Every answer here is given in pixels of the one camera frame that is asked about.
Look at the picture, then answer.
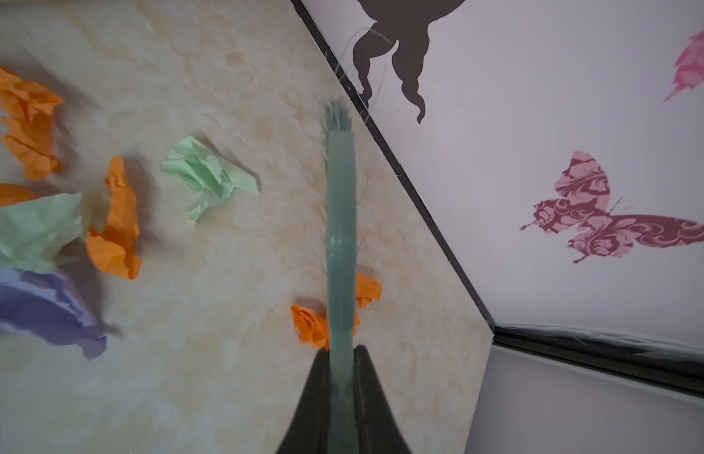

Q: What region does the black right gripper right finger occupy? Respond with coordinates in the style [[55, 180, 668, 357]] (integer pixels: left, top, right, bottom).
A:
[[354, 345, 412, 454]]

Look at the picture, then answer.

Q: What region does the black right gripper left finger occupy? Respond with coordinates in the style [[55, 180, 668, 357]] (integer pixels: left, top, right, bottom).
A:
[[276, 350, 331, 454]]

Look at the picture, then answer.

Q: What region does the mint green hand broom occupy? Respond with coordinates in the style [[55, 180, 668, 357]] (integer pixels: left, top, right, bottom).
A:
[[322, 98, 360, 453]]

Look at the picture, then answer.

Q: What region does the large orange crumpled paper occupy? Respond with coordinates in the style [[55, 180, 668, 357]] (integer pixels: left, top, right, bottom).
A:
[[0, 66, 64, 181]]

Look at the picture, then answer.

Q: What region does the small orange paper scrap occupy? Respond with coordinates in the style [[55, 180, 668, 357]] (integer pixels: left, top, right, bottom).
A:
[[291, 272, 383, 351]]

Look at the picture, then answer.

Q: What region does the orange paper near can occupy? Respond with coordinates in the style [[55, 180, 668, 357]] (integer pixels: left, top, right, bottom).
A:
[[85, 156, 143, 280]]

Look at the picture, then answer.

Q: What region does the green crumpled paper far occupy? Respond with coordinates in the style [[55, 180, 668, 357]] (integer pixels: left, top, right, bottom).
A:
[[161, 136, 259, 225]]

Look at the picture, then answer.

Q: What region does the purple paper near can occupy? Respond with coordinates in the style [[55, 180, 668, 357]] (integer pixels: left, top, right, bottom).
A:
[[0, 268, 107, 359]]

